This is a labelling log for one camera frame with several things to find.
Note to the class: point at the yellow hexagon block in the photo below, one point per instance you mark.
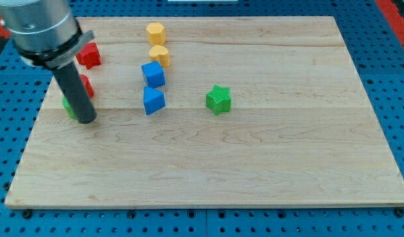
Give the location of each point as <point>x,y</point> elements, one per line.
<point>156,33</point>

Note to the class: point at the green star block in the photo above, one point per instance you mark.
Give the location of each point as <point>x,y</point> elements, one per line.
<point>218,100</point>

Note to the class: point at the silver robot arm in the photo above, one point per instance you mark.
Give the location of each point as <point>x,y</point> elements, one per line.
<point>46,33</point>

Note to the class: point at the blue pegboard base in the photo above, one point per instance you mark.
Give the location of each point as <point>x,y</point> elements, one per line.
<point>374,32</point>

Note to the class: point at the wooden board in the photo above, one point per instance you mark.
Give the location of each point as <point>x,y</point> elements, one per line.
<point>301,131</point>

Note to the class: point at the blue cube block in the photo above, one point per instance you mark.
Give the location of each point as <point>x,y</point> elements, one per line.
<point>153,74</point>

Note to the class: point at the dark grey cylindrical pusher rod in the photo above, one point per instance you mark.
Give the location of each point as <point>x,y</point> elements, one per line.
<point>75,93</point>

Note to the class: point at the red round block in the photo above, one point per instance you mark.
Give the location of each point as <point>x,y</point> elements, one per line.
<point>87,84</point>

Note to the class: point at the red star block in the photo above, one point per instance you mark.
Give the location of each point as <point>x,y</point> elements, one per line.
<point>89,56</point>

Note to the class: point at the blue triangle block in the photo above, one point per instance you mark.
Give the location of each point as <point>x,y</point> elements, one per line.
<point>153,100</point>

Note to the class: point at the yellow heart block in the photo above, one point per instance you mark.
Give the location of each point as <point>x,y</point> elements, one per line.
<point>161,54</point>

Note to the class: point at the green round block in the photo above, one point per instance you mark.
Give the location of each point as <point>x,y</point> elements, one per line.
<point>68,108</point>

